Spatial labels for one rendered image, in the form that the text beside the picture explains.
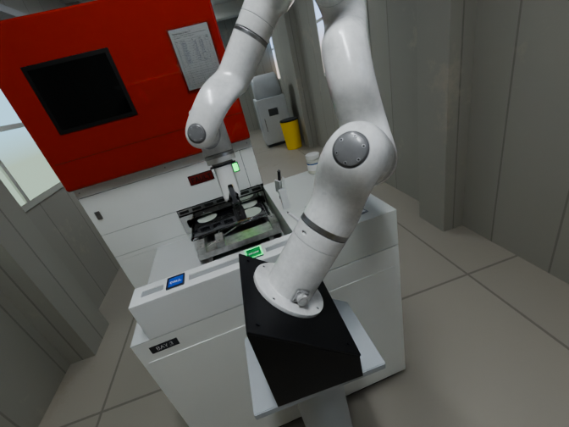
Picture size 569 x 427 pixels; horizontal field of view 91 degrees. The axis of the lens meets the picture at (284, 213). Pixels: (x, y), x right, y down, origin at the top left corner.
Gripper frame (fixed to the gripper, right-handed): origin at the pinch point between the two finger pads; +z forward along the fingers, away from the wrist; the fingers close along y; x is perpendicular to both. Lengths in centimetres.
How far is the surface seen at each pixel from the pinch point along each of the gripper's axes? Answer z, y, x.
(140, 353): 34, -3, -44
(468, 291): 104, -48, 117
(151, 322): 23.7, -0.5, -36.5
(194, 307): 24.1, -0.6, -23.1
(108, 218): -5, -58, -59
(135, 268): 24, -64, -60
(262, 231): 17.5, -31.1, 6.4
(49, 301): 37, -105, -131
